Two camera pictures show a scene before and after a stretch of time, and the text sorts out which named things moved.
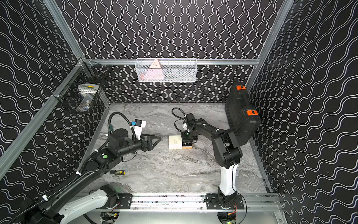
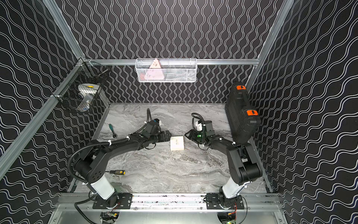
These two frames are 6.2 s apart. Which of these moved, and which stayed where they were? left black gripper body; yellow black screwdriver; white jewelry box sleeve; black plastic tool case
Moved: left black gripper body
Stayed: white jewelry box sleeve; black plastic tool case; yellow black screwdriver
